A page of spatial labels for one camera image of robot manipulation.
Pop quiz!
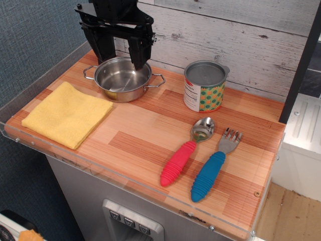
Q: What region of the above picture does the black and white base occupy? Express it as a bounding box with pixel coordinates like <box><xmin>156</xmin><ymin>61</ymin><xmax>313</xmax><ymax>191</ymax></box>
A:
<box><xmin>1</xmin><ymin>210</ymin><xmax>38</xmax><ymax>240</ymax></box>

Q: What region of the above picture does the clear acrylic table guard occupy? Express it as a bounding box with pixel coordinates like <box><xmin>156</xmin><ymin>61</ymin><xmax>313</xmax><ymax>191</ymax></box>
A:
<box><xmin>1</xmin><ymin>43</ymin><xmax>285</xmax><ymax>240</ymax></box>

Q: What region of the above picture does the yellow cloth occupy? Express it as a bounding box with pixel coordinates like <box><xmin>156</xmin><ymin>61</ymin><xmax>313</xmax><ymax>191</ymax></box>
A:
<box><xmin>22</xmin><ymin>82</ymin><xmax>113</xmax><ymax>150</ymax></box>

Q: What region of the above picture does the black vertical post right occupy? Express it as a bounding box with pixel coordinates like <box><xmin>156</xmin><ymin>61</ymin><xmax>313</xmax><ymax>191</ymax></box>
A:
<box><xmin>279</xmin><ymin>1</ymin><xmax>320</xmax><ymax>124</ymax></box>

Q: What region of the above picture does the white toy sink unit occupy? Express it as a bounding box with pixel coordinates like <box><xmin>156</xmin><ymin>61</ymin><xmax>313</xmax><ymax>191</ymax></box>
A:
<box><xmin>271</xmin><ymin>94</ymin><xmax>320</xmax><ymax>201</ymax></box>

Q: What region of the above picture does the small steel pot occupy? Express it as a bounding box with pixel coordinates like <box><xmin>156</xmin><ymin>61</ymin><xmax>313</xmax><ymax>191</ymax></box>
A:
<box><xmin>83</xmin><ymin>57</ymin><xmax>166</xmax><ymax>103</ymax></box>

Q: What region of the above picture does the grey toy fridge cabinet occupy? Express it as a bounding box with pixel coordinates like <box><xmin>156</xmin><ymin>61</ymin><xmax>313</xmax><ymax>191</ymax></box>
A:
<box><xmin>47</xmin><ymin>156</ymin><xmax>228</xmax><ymax>240</ymax></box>

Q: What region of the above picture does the blue handled fork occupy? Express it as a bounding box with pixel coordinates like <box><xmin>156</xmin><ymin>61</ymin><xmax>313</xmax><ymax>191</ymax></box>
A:
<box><xmin>191</xmin><ymin>128</ymin><xmax>242</xmax><ymax>202</ymax></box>

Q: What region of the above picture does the silver dispenser button panel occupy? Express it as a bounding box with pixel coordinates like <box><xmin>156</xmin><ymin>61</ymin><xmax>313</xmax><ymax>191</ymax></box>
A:
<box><xmin>102</xmin><ymin>199</ymin><xmax>165</xmax><ymax>240</ymax></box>

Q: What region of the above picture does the orange object bottom corner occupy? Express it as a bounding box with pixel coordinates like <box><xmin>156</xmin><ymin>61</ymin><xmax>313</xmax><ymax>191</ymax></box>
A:
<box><xmin>18</xmin><ymin>229</ymin><xmax>44</xmax><ymax>241</ymax></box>

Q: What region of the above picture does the red handled spoon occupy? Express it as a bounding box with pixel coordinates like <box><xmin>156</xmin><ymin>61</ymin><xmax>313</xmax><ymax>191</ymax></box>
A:
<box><xmin>160</xmin><ymin>117</ymin><xmax>215</xmax><ymax>187</ymax></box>

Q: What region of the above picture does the toy food can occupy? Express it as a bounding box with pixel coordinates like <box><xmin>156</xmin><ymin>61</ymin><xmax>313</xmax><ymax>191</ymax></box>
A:
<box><xmin>184</xmin><ymin>60</ymin><xmax>230</xmax><ymax>113</ymax></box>

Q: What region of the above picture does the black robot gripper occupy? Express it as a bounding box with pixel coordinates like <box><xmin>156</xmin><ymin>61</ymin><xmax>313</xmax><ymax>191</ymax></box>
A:
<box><xmin>75</xmin><ymin>1</ymin><xmax>155</xmax><ymax>70</ymax></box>

